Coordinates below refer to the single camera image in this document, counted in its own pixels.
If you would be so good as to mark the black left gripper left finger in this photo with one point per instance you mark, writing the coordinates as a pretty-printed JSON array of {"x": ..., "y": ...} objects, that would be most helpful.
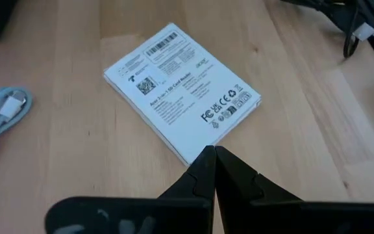
[{"x": 193, "y": 195}]

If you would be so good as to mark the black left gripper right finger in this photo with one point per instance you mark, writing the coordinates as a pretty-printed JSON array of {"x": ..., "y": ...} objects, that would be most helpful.
[{"x": 245, "y": 195}]

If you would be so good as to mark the white card reader box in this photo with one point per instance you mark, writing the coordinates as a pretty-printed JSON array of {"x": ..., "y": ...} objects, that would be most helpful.
[{"x": 180, "y": 91}]

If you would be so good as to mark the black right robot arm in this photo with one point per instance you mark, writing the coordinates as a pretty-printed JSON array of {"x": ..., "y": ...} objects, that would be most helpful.
[{"x": 330, "y": 13}]

